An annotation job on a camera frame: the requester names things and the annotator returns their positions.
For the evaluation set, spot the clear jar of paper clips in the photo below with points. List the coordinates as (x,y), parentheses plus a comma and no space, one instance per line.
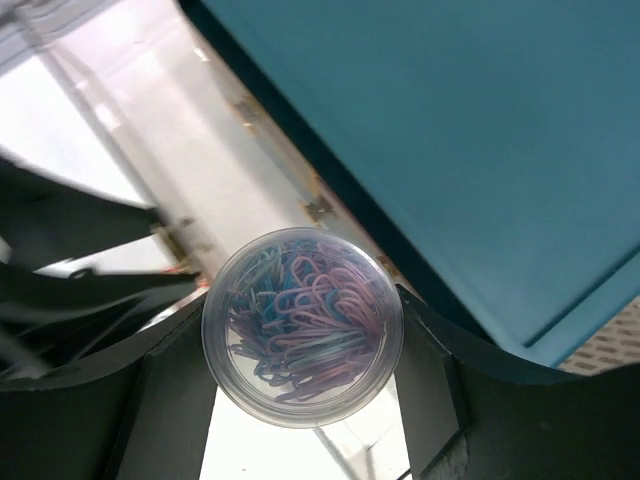
(302,328)

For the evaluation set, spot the aluminium frame rail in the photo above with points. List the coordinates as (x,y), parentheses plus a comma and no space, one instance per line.
(29,28)

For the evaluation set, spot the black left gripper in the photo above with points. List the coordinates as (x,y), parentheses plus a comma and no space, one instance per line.
(79,272)

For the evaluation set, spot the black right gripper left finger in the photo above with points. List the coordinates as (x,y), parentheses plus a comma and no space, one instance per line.
(139,409)

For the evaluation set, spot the white perforated file organizer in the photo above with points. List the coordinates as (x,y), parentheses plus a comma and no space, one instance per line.
(614,345)

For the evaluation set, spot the teal desktop drawer cabinet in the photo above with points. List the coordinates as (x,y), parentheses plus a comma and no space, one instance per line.
(501,138)

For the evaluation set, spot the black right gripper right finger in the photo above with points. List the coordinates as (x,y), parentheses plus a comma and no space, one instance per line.
(471,410)

